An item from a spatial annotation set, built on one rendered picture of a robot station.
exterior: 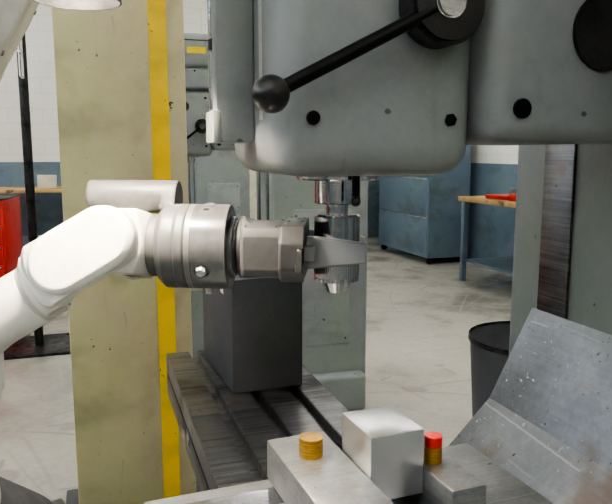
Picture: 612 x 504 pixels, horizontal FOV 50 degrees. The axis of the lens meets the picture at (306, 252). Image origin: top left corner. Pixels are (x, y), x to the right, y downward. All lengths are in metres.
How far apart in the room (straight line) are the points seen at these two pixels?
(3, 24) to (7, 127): 8.79
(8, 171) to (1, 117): 0.70
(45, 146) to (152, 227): 8.98
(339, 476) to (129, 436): 2.01
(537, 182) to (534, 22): 0.40
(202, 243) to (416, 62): 0.26
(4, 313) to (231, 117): 0.30
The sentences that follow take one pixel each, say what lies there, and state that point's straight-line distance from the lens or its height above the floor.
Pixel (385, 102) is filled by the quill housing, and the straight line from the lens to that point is 0.59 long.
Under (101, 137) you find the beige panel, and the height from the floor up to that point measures 1.38.
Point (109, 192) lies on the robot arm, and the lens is 0.72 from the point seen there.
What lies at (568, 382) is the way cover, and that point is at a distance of 0.93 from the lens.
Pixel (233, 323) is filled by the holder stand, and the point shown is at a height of 1.06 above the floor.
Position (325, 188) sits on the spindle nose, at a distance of 0.66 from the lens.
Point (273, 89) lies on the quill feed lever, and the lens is 0.52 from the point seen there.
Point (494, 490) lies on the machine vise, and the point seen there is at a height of 1.02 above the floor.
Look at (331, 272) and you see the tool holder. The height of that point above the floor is 1.21.
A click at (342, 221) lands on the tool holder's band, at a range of 0.66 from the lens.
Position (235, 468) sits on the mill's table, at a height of 0.95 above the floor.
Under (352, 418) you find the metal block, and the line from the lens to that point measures 0.62.
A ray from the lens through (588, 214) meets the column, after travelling 0.93.
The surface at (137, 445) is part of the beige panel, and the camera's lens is 2.59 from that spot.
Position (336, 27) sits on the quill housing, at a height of 1.43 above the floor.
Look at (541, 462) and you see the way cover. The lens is 0.91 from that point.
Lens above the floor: 1.33
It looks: 9 degrees down
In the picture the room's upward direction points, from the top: straight up
